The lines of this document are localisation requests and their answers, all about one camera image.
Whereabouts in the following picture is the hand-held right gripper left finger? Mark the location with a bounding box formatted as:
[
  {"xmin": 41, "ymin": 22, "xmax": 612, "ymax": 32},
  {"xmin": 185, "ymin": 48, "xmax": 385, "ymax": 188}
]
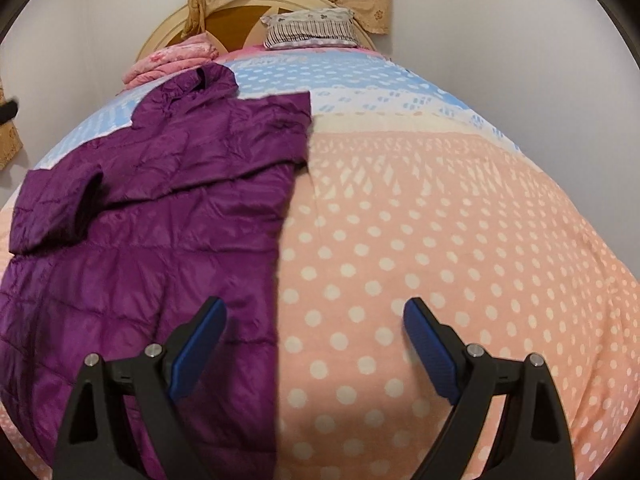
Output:
[{"xmin": 52, "ymin": 296, "xmax": 227, "ymax": 480}]

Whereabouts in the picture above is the purple puffer jacket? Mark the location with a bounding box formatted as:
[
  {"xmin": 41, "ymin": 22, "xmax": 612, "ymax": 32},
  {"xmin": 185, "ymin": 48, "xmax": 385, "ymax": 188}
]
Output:
[{"xmin": 0, "ymin": 66, "xmax": 313, "ymax": 480}]

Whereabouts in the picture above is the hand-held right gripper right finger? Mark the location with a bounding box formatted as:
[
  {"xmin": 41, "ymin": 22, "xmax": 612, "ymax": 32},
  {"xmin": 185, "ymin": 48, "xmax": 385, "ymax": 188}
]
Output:
[{"xmin": 404, "ymin": 297, "xmax": 576, "ymax": 480}]

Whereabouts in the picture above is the cream wooden headboard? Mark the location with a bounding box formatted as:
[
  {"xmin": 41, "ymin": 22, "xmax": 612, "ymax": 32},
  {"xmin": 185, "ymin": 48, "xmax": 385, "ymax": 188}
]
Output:
[{"xmin": 134, "ymin": 0, "xmax": 388, "ymax": 61}]

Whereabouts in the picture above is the polka dot bed blanket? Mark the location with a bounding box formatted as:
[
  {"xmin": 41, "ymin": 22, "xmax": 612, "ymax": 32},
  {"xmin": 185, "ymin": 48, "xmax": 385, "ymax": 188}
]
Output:
[{"xmin": 0, "ymin": 47, "xmax": 640, "ymax": 480}]

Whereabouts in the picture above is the yellow side curtain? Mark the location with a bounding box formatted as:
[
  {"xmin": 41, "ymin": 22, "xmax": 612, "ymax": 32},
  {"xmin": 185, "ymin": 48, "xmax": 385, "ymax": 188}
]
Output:
[{"xmin": 0, "ymin": 77, "xmax": 24, "ymax": 168}]

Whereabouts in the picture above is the striped pillow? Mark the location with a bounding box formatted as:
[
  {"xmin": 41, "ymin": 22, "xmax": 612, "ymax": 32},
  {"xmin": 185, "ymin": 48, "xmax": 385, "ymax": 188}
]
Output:
[{"xmin": 261, "ymin": 8, "xmax": 362, "ymax": 50}]

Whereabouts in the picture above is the pink folded quilt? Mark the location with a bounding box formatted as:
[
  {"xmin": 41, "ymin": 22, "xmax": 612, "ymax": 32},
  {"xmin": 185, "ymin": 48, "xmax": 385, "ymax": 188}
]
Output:
[{"xmin": 122, "ymin": 31, "xmax": 231, "ymax": 90}]

